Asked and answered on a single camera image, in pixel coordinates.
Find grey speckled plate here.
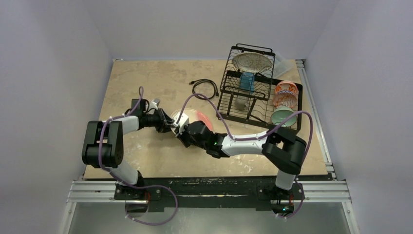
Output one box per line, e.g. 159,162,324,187
232,52,272,73

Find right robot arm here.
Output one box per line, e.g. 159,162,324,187
172,121,307,198

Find pink and cream plate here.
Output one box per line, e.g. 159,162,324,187
179,108,213,131

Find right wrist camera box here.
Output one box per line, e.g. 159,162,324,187
173,115,189,136

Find small grey mug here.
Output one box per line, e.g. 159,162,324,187
234,96,250,111

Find mint green bowl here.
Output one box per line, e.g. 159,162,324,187
270,106,297,127

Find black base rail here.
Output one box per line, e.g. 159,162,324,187
114,176,303,215

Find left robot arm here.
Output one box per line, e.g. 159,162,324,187
81,99,173,199

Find black wire dish rack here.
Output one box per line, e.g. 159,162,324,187
217,43,293,128

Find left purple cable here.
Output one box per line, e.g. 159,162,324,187
97,86,179,226

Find red geometric pattern bowl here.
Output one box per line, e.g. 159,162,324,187
273,92,298,109

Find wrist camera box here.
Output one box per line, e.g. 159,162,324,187
173,115,189,136
148,98,160,112

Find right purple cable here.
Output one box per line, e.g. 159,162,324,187
176,93,314,220

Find black coiled cable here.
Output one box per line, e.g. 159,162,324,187
189,78,220,100

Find purple cable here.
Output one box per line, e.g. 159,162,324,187
176,93,314,220
97,86,179,226

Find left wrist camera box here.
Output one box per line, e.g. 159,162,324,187
148,98,160,112

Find red floral bowl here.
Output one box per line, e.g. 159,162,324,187
275,80,299,96

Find blue polka dot mug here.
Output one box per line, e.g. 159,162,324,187
239,72,255,94

